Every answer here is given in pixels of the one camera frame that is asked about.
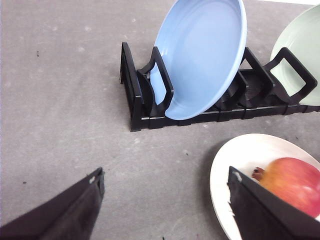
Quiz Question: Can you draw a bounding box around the red pomegranate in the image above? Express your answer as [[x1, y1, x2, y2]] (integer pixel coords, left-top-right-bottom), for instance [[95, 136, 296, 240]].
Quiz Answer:
[[251, 157, 320, 218]]

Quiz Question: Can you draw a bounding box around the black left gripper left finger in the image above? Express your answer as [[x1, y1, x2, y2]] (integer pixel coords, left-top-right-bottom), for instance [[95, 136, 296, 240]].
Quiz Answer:
[[0, 167, 105, 240]]

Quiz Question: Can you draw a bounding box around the black dish rack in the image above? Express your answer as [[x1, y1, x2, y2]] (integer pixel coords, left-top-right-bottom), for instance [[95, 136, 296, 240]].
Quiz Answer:
[[119, 42, 320, 132]]

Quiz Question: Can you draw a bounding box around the white plate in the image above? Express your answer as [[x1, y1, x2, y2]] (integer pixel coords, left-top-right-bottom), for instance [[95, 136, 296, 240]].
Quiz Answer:
[[210, 133, 320, 240]]

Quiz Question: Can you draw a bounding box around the blue plate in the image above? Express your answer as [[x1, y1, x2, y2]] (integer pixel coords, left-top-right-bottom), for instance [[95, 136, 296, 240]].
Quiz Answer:
[[150, 0, 248, 120]]

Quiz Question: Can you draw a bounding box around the green plate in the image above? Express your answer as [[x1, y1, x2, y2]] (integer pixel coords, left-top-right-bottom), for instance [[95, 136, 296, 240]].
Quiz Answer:
[[270, 4, 320, 106]]

